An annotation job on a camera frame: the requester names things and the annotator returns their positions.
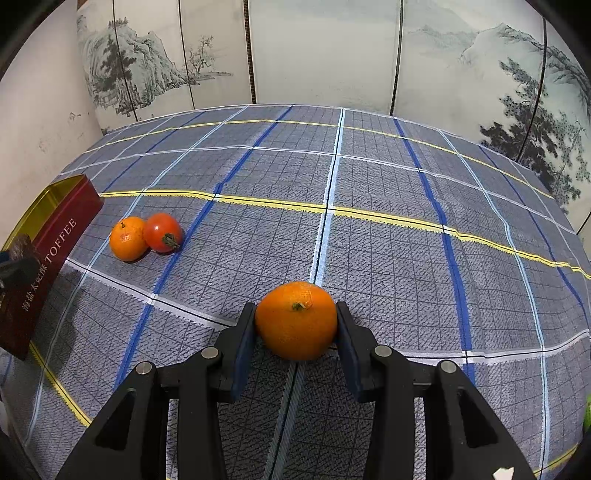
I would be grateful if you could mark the large orange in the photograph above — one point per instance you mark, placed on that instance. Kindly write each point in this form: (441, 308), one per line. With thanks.
(295, 323)

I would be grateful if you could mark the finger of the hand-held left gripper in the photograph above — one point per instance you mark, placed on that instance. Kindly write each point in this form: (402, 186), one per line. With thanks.
(18, 271)

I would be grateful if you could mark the landscape painted folding screen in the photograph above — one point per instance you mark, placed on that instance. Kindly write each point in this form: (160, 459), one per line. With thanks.
(323, 46)

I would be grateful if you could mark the white paper scrap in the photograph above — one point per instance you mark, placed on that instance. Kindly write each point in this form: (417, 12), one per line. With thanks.
(504, 474)

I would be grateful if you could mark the small orange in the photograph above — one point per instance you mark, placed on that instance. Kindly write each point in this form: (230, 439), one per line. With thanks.
(127, 240)

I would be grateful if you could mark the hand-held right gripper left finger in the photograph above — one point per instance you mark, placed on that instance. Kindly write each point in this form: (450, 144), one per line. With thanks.
(244, 350)

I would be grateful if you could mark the green object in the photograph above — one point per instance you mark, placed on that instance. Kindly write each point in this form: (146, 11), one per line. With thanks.
(588, 412)

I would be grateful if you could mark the blue plaid tablecloth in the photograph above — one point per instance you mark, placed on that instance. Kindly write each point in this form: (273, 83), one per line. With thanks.
(369, 254)

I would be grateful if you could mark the red tomato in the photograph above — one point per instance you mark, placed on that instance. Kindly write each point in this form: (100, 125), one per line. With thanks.
(159, 230)

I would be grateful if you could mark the red and gold tin box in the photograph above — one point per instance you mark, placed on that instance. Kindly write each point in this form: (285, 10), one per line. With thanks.
(60, 221)

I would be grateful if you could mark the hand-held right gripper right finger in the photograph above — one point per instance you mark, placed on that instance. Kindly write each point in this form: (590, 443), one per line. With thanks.
(348, 355)

